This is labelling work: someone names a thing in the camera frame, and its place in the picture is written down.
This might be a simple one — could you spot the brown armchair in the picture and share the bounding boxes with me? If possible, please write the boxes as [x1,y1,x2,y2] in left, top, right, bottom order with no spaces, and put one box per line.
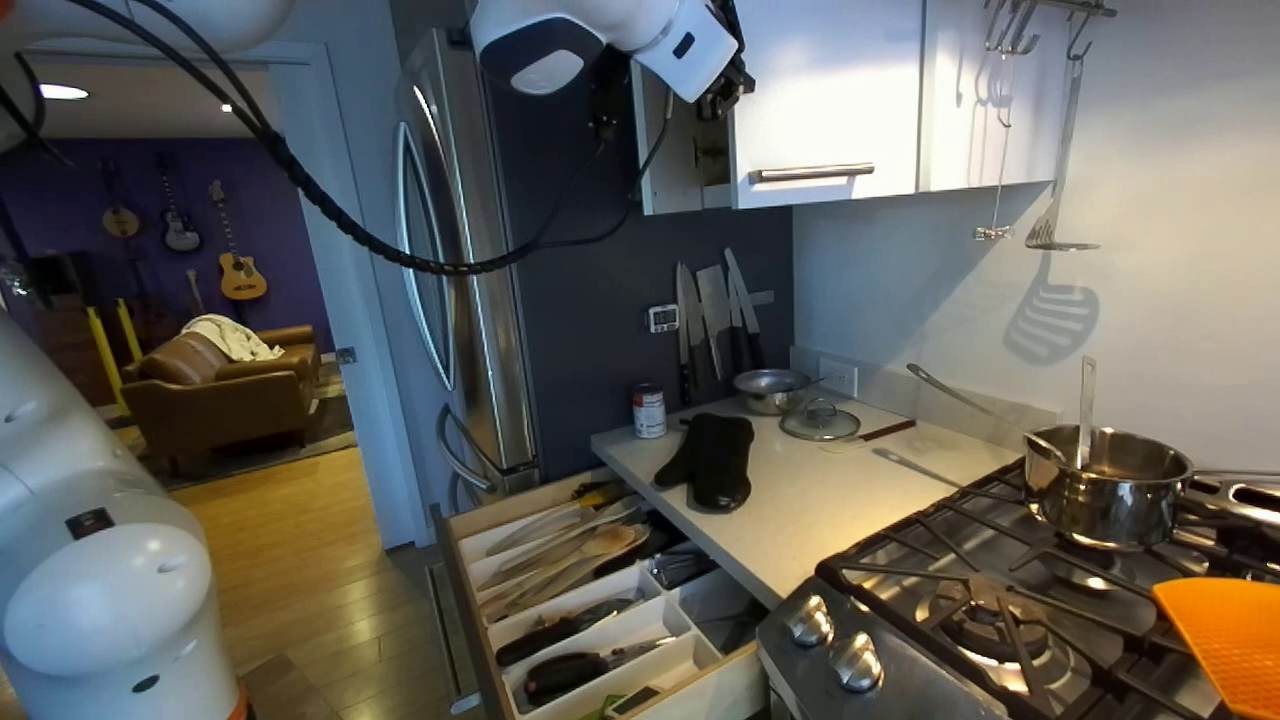
[126,323,319,475]

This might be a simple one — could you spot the acoustic guitar on wall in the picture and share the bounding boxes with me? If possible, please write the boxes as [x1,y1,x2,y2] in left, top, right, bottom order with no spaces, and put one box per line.
[207,180,268,302]

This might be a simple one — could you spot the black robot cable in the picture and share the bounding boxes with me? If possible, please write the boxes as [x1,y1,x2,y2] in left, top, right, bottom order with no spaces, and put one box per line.
[0,0,677,278]

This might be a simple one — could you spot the gas stove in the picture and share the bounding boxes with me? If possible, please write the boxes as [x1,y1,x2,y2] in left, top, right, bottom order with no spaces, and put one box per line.
[760,465,1280,720]

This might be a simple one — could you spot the hanging slotted spatula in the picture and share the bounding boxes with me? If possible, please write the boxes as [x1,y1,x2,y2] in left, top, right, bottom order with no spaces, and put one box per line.
[1004,55,1101,362]

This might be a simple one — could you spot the open utensil drawer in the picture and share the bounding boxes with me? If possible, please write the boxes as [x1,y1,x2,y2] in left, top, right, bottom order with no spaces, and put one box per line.
[435,473,766,720]

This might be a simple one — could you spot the white upper cabinet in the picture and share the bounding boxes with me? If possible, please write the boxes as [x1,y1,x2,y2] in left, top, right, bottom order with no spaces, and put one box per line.
[689,0,1078,210]

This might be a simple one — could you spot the small steel bowl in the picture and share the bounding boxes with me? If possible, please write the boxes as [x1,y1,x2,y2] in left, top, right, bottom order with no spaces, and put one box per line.
[738,366,804,417]

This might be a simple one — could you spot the small white can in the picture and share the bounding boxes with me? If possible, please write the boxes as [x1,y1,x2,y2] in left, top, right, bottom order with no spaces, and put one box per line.
[631,382,668,441]

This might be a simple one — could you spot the knives on magnetic strip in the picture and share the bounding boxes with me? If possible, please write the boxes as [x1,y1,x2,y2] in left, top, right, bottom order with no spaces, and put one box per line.
[674,249,766,404]

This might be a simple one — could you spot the black oven mitt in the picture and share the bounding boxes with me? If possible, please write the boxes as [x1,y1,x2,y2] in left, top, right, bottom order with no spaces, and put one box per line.
[653,410,751,511]

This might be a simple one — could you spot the glass pot lid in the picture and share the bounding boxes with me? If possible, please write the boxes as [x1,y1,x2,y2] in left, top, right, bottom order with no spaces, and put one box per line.
[779,404,861,443]

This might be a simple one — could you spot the white cabinet door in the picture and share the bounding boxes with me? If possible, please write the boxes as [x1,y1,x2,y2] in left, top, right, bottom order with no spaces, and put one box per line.
[631,63,705,215]
[734,0,926,208]

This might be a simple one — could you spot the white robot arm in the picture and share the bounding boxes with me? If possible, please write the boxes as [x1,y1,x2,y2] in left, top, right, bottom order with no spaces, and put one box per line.
[0,14,542,720]

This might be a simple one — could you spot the stainless steel pot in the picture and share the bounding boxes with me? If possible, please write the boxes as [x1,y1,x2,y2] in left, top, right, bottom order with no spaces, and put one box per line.
[1021,419,1280,551]

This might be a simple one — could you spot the orange plastic object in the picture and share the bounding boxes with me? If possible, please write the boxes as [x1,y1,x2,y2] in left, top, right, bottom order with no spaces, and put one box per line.
[1154,577,1280,720]

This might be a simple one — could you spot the stainless steel refrigerator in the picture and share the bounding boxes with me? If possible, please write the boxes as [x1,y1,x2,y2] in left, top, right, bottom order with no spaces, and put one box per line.
[396,27,542,495]

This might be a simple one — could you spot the white wall outlet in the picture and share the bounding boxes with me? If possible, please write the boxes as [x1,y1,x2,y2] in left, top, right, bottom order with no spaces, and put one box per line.
[649,302,681,334]

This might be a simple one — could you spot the steel spoon in pot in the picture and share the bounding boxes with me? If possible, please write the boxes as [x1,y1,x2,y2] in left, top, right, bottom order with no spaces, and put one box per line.
[1073,356,1096,473]

